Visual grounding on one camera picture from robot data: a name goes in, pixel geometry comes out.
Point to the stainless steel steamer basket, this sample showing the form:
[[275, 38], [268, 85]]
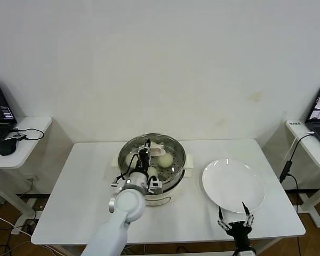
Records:
[[173, 182]]

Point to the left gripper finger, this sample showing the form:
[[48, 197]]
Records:
[[148, 142]]

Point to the white wall outlet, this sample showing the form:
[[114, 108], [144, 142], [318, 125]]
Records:
[[32, 178]]

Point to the cream electric pot base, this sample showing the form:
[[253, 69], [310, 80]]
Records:
[[160, 200]]

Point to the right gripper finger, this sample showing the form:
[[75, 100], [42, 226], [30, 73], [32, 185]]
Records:
[[220, 216], [247, 213]]

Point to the white side table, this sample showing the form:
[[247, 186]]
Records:
[[316, 152], [29, 149]]

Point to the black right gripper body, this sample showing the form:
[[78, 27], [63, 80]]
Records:
[[241, 233]]

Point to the white steamed baozi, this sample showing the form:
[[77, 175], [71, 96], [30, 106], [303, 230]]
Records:
[[129, 160], [153, 172], [165, 160], [154, 144]]

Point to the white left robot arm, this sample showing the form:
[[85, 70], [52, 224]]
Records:
[[128, 205]]

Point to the white round plate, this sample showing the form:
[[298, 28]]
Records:
[[229, 184]]

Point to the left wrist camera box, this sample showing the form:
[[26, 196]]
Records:
[[155, 184]]

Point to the white main table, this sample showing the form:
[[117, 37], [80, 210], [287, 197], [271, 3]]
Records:
[[189, 224]]

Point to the black laptop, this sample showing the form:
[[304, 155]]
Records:
[[0, 106]]

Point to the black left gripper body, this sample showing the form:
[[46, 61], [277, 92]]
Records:
[[143, 161]]

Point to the black computer mouse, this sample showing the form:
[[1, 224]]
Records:
[[7, 147]]

